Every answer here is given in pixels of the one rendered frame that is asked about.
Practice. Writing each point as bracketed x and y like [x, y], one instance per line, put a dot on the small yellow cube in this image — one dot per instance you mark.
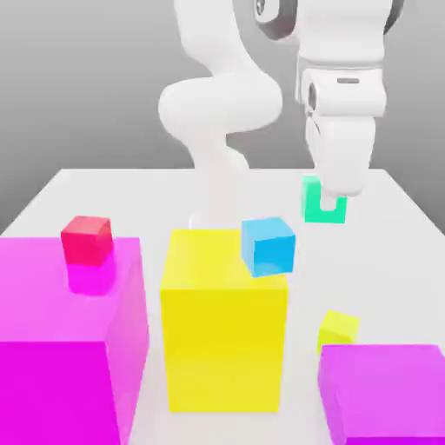
[337, 328]

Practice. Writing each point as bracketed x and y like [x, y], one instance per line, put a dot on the small green cube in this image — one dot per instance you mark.
[311, 208]

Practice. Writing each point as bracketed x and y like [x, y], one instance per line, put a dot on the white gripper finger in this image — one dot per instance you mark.
[329, 202]

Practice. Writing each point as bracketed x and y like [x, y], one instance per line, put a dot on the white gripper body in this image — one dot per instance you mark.
[342, 153]

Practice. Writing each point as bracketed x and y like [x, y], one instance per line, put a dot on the small blue cube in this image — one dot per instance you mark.
[273, 252]

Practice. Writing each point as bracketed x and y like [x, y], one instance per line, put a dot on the large yellow box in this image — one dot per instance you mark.
[222, 340]

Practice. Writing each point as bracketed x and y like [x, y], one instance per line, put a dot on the large magenta box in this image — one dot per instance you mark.
[386, 389]
[52, 347]

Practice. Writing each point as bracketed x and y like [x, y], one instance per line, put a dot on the small red cube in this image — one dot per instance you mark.
[87, 241]

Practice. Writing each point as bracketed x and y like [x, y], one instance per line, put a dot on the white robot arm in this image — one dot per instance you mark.
[222, 104]

